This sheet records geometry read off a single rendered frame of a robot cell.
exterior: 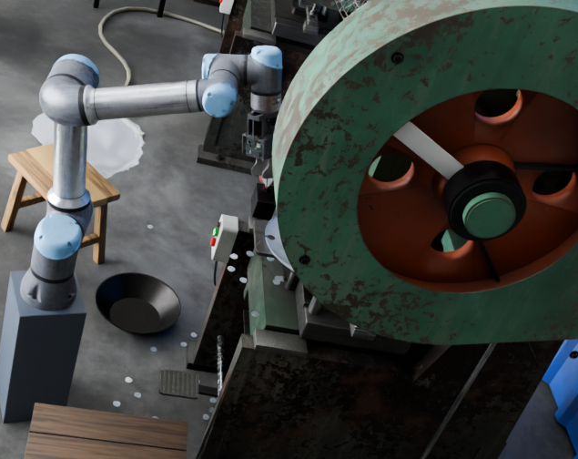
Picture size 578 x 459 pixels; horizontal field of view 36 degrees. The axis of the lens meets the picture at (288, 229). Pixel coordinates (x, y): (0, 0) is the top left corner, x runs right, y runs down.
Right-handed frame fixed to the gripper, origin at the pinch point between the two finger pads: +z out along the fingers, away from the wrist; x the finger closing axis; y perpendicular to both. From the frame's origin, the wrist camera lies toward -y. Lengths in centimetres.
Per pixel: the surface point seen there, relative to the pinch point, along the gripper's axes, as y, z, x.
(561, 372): -122, 104, 50
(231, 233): -11.1, 26.4, -22.2
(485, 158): 16, -27, 65
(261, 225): -2.3, 15.0, -4.1
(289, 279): -2.5, 28.4, 5.6
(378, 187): 23, -18, 46
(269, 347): 17.8, 36.5, 15.0
